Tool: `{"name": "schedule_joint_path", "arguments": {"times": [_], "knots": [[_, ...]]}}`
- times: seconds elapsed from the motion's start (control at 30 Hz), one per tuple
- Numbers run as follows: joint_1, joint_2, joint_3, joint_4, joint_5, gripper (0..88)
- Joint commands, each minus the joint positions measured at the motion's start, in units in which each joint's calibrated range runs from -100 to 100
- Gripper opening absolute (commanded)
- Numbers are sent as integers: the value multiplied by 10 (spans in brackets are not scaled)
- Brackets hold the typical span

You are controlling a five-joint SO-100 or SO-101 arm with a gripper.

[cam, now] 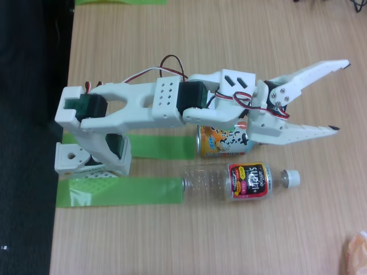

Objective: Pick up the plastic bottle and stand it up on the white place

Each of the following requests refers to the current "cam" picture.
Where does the clear plastic bottle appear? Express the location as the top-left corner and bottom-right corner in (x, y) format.
(179, 162), (301, 203)

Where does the orange aluminium bottle can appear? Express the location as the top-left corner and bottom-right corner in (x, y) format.
(196, 121), (255, 158)

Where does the green tape strip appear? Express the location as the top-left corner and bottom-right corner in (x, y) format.
(56, 176), (184, 209)
(62, 132), (196, 160)

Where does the red white black servo cable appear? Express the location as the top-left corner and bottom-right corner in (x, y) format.
(123, 54), (189, 84)
(85, 81), (103, 94)
(213, 88), (290, 120)

